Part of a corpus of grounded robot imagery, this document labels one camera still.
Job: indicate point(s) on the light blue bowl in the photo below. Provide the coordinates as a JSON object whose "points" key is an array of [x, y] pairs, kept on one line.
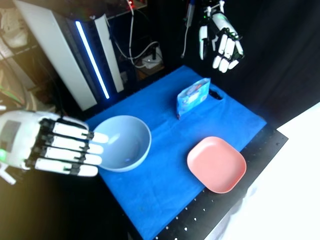
{"points": [[130, 150]]}

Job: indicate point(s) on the small black object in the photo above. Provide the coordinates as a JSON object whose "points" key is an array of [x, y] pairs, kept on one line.
{"points": [[216, 94]]}

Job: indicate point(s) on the blue cloth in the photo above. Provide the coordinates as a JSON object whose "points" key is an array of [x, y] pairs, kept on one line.
{"points": [[162, 195]]}

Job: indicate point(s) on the white power strip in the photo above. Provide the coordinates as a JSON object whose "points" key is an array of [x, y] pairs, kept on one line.
{"points": [[150, 62]]}

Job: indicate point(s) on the brown cardboard box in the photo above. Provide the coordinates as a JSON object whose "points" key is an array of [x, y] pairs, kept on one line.
{"points": [[150, 73]]}

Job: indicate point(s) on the white crumpled cloth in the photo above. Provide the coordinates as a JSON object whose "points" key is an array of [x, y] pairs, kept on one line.
{"points": [[12, 30]]}

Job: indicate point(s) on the white tower with blue light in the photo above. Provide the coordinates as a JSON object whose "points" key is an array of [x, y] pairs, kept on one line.
{"points": [[50, 50]]}

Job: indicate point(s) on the pink square plate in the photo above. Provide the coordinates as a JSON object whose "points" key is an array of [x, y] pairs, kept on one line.
{"points": [[216, 165]]}

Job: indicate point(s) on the blue snack bag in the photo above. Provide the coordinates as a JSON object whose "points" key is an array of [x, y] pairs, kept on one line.
{"points": [[193, 98]]}

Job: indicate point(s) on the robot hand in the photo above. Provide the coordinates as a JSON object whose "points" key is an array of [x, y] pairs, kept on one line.
{"points": [[20, 140], [226, 45]]}

